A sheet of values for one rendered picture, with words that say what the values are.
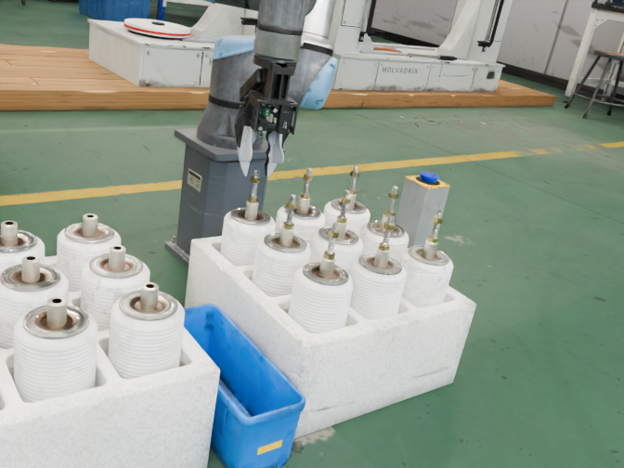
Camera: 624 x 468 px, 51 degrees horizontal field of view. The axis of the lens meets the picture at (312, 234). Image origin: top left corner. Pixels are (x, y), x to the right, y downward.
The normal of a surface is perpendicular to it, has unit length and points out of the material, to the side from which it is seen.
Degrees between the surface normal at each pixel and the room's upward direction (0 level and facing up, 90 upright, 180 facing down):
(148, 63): 90
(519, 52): 90
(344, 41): 90
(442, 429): 0
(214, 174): 90
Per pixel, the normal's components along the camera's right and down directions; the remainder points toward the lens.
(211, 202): -0.10, 0.37
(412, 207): -0.80, 0.11
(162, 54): 0.62, 0.40
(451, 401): 0.17, -0.91
